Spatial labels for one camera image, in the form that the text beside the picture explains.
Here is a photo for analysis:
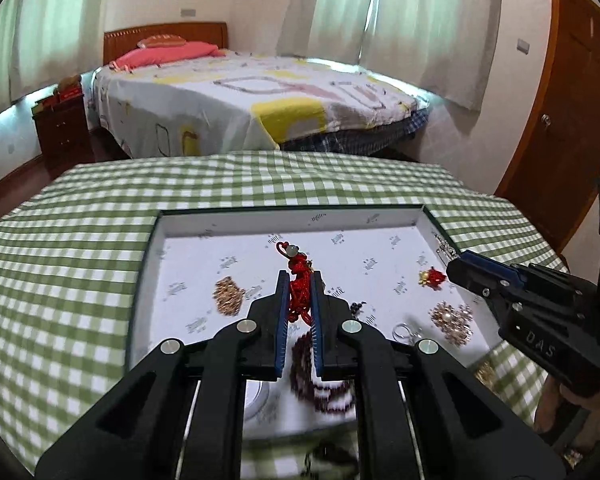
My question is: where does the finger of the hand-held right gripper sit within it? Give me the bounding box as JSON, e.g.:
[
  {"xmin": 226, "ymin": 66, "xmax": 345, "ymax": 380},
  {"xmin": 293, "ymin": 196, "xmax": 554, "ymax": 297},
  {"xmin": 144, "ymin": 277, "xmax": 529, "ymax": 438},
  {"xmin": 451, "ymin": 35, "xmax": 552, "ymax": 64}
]
[
  {"xmin": 446, "ymin": 259, "xmax": 527, "ymax": 318},
  {"xmin": 459, "ymin": 251, "xmax": 571, "ymax": 291}
]

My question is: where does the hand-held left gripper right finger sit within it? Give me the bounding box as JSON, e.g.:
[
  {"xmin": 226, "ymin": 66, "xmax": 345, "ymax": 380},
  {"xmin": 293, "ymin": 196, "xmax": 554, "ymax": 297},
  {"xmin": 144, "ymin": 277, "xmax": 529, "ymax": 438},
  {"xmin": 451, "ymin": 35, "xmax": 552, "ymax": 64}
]
[{"xmin": 310, "ymin": 270, "xmax": 566, "ymax": 480}]

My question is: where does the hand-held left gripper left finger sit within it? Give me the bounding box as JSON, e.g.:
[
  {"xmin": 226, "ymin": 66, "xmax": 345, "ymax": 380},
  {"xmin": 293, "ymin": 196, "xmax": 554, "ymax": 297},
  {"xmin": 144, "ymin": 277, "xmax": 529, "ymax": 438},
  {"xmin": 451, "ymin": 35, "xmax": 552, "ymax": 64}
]
[{"xmin": 35, "ymin": 270, "xmax": 291, "ymax": 480}]

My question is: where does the small red gold charm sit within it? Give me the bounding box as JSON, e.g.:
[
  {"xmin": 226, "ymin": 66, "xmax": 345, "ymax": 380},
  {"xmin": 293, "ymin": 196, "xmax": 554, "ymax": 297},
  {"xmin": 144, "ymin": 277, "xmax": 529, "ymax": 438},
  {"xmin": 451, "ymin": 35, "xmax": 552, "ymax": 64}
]
[{"xmin": 419, "ymin": 266, "xmax": 448, "ymax": 292}]

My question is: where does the red knot charm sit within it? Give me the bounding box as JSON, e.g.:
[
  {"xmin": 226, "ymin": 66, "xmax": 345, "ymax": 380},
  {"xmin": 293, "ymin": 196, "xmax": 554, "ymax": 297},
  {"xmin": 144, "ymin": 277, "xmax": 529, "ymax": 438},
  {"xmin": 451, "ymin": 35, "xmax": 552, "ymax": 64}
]
[{"xmin": 276, "ymin": 241, "xmax": 315, "ymax": 328}]

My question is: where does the silver chain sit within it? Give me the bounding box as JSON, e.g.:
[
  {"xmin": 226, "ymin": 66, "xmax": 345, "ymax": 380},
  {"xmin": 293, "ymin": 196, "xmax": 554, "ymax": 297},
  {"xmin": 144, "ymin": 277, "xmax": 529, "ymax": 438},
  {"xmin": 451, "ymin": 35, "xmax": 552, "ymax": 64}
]
[{"xmin": 432, "ymin": 232, "xmax": 463, "ymax": 263}]

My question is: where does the floral pearl brooch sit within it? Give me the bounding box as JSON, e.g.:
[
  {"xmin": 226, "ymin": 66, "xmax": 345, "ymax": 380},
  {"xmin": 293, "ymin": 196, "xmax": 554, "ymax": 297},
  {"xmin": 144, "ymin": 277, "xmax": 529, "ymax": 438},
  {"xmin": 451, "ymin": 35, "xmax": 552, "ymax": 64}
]
[{"xmin": 430, "ymin": 301, "xmax": 476, "ymax": 347}]

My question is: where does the gold chain bracelet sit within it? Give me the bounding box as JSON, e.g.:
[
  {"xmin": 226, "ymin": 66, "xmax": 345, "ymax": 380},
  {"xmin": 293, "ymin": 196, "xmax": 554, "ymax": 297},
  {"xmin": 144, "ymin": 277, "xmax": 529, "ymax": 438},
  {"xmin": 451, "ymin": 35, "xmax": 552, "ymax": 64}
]
[{"xmin": 212, "ymin": 275, "xmax": 246, "ymax": 317}]

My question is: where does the white bangle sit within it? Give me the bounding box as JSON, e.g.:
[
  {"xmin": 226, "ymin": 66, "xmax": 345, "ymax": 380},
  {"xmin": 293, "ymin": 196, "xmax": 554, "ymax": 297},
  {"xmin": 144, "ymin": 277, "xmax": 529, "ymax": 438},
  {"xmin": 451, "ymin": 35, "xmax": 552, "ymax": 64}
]
[{"xmin": 245, "ymin": 380, "xmax": 281, "ymax": 423}]

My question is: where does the dark red bead bracelet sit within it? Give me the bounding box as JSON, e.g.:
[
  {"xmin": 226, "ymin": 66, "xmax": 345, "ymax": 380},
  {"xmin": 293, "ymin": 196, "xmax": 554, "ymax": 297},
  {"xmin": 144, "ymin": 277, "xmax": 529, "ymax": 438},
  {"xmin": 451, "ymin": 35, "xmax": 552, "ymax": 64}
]
[{"xmin": 289, "ymin": 300, "xmax": 368, "ymax": 416}]

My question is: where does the pearl ring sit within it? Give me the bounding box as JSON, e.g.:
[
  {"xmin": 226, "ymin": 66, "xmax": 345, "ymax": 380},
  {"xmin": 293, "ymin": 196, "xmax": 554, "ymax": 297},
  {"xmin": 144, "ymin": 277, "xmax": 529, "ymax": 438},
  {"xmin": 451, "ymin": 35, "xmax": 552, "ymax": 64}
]
[{"xmin": 392, "ymin": 322, "xmax": 423, "ymax": 345}]

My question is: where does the shallow dark-rimmed box tray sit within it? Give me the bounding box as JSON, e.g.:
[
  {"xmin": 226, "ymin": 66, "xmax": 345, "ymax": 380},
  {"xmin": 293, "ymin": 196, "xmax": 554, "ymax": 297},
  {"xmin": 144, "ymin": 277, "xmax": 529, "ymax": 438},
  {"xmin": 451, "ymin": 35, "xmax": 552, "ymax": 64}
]
[{"xmin": 127, "ymin": 204, "xmax": 506, "ymax": 443}]

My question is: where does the person's right hand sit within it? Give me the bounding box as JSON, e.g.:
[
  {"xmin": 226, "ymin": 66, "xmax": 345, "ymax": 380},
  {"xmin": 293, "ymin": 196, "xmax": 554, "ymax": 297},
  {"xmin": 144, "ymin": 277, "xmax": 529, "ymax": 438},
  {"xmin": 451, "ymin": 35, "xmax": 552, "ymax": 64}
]
[{"xmin": 534, "ymin": 374, "xmax": 600, "ymax": 456}]

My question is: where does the wooden door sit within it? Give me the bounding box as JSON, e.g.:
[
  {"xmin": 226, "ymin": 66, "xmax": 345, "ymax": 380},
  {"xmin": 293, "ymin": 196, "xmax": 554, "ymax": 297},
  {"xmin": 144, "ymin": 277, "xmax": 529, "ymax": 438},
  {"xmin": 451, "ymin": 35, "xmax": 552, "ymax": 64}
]
[{"xmin": 495, "ymin": 0, "xmax": 600, "ymax": 257}]

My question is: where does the green checkered tablecloth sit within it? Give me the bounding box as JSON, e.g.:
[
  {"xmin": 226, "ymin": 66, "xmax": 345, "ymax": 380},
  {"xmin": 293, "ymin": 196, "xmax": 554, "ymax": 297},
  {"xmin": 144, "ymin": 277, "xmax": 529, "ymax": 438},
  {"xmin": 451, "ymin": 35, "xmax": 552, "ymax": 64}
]
[{"xmin": 0, "ymin": 152, "xmax": 571, "ymax": 480}]

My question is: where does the patterned white bedspread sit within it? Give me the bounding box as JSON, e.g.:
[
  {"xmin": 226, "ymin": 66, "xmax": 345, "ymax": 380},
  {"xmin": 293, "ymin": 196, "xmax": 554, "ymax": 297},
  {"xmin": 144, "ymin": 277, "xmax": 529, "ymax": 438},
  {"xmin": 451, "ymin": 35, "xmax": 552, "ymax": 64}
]
[{"xmin": 91, "ymin": 52, "xmax": 431, "ymax": 158}]

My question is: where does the dark wooden nightstand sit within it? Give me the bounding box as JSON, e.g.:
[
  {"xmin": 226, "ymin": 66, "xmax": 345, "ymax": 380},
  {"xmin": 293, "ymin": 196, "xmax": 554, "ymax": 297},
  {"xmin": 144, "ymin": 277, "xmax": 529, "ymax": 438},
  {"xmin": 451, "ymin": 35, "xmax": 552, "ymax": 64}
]
[{"xmin": 32, "ymin": 96, "xmax": 96, "ymax": 178}]

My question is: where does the pink pillow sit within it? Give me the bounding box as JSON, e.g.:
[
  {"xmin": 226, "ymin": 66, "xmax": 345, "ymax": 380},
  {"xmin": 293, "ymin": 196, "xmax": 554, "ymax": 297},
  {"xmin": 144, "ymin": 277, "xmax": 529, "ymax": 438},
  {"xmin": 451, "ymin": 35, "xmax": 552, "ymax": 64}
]
[{"xmin": 111, "ymin": 41, "xmax": 226, "ymax": 68}]

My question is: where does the small embroidered cushion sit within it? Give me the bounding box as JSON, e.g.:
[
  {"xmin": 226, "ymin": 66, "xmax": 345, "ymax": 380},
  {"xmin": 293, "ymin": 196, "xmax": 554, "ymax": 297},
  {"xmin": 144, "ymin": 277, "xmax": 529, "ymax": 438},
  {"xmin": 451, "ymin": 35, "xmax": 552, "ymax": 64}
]
[{"xmin": 137, "ymin": 34, "xmax": 187, "ymax": 48}]

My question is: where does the wooden bed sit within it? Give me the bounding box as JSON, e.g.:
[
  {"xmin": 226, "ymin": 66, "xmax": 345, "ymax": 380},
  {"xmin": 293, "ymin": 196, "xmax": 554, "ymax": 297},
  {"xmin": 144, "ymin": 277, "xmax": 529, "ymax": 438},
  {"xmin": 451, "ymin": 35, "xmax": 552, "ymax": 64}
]
[{"xmin": 82, "ymin": 22, "xmax": 431, "ymax": 158}]

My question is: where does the thin gold chain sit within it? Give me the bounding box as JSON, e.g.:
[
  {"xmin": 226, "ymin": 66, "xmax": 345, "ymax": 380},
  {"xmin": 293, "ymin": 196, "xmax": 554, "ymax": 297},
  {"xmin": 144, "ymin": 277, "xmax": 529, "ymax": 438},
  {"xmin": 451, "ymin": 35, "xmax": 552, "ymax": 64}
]
[{"xmin": 472, "ymin": 360, "xmax": 498, "ymax": 388}]

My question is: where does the black cord tassel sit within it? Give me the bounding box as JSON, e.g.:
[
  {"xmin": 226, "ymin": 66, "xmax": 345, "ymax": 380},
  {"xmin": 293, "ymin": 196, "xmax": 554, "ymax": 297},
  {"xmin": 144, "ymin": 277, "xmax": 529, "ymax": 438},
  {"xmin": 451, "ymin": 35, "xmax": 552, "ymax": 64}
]
[{"xmin": 304, "ymin": 442, "xmax": 360, "ymax": 480}]

